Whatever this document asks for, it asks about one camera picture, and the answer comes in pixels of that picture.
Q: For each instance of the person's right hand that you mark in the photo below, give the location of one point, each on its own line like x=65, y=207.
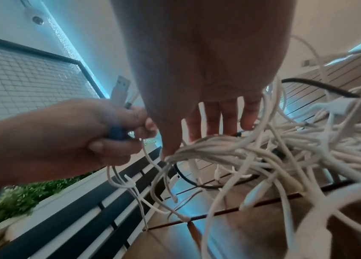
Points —
x=206, y=50

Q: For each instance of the person's left hand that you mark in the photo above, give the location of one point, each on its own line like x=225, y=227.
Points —
x=65, y=136

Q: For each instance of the white planter box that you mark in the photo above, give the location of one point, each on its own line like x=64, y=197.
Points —
x=55, y=199

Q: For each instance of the green plants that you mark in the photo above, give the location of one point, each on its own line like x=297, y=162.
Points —
x=17, y=199

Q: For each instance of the black slatted railing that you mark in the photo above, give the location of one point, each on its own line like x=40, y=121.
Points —
x=81, y=217

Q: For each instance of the blue light strip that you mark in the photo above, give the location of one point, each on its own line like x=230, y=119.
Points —
x=71, y=45

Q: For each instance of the round recessed ceiling light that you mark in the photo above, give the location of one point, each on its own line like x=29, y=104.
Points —
x=37, y=20

